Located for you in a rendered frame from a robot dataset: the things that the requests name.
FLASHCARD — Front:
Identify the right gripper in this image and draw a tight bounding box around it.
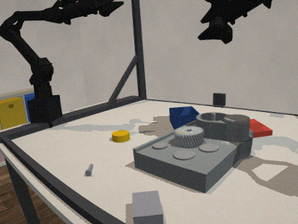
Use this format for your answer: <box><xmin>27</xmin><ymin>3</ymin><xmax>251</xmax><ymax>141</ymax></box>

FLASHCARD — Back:
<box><xmin>76</xmin><ymin>0</ymin><xmax>124</xmax><ymax>17</ymax></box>

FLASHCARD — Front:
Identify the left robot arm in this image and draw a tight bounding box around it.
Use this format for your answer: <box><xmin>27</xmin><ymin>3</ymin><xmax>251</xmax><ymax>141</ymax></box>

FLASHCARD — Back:
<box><xmin>205</xmin><ymin>0</ymin><xmax>272</xmax><ymax>13</ymax></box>

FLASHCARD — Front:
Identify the yellow short cylinder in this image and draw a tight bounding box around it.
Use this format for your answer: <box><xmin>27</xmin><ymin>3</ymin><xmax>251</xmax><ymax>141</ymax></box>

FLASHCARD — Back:
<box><xmin>112</xmin><ymin>130</ymin><xmax>130</xmax><ymax>143</ymax></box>

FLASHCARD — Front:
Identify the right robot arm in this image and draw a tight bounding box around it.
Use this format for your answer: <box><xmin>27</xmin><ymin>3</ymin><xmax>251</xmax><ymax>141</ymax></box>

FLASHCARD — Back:
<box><xmin>0</xmin><ymin>0</ymin><xmax>79</xmax><ymax>100</ymax></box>

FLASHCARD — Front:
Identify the red rectangular block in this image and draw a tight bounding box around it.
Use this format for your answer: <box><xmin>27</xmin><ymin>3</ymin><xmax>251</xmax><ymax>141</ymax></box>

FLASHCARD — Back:
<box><xmin>250</xmin><ymin>119</ymin><xmax>273</xmax><ymax>138</ymax></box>

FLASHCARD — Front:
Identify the blue open tray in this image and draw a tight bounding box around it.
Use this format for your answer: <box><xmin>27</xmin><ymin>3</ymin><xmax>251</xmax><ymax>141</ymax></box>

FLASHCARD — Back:
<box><xmin>169</xmin><ymin>106</ymin><xmax>200</xmax><ymax>130</ymax></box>

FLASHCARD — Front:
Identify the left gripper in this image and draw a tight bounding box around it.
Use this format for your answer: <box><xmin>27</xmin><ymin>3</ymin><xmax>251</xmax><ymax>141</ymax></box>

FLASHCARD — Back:
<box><xmin>198</xmin><ymin>0</ymin><xmax>249</xmax><ymax>44</ymax></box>

